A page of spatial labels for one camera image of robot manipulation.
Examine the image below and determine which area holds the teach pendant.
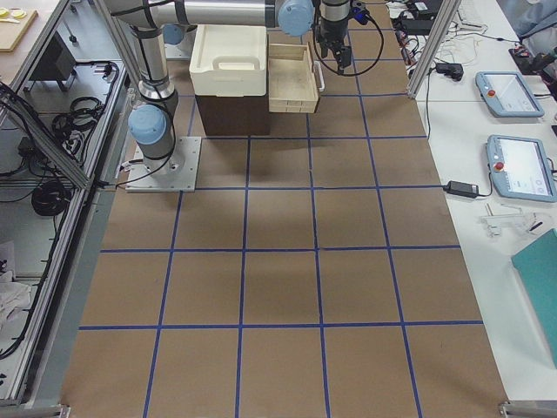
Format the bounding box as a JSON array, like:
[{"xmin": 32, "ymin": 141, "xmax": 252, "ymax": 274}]
[
  {"xmin": 487, "ymin": 135, "xmax": 556, "ymax": 203},
  {"xmin": 474, "ymin": 71, "xmax": 545, "ymax": 118}
]

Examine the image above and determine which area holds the black power adapter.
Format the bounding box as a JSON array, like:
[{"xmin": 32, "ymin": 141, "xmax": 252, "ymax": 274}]
[{"xmin": 443, "ymin": 180, "xmax": 480, "ymax": 199}]

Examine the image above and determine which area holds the teach pendant near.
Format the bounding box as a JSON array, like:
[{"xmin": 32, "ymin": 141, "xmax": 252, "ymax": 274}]
[{"xmin": 487, "ymin": 135, "xmax": 556, "ymax": 203}]

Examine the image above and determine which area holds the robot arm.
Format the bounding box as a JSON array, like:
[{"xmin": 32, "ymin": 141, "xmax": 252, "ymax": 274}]
[
  {"xmin": 104, "ymin": 1, "xmax": 314, "ymax": 172},
  {"xmin": 312, "ymin": 0, "xmax": 372, "ymax": 75}
]

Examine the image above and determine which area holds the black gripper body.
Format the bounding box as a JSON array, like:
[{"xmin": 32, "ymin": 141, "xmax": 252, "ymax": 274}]
[{"xmin": 314, "ymin": 17, "xmax": 349, "ymax": 58}]

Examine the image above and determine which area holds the black braided cable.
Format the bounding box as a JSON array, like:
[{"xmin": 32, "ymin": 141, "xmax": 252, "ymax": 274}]
[{"xmin": 319, "ymin": 10, "xmax": 385, "ymax": 78}]

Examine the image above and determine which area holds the teach pendant far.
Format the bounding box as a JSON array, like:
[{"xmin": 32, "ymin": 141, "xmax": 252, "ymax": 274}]
[{"xmin": 474, "ymin": 71, "xmax": 545, "ymax": 118}]

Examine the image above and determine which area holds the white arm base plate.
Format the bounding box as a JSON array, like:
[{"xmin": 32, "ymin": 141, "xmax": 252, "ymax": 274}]
[{"xmin": 124, "ymin": 137, "xmax": 202, "ymax": 192}]

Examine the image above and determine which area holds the wooden drawer with handle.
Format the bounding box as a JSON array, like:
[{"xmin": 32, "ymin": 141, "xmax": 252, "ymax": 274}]
[{"xmin": 268, "ymin": 44, "xmax": 325, "ymax": 113}]

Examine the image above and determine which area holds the aluminium frame post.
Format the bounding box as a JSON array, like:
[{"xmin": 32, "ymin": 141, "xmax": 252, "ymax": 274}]
[{"xmin": 407, "ymin": 0, "xmax": 461, "ymax": 98}]

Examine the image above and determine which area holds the white plastic tray box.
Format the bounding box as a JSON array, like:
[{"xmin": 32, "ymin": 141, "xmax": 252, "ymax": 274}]
[{"xmin": 189, "ymin": 24, "xmax": 267, "ymax": 97}]

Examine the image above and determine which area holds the brown cabinet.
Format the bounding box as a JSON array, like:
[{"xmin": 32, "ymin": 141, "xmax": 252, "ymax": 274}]
[{"xmin": 196, "ymin": 96, "xmax": 271, "ymax": 137}]

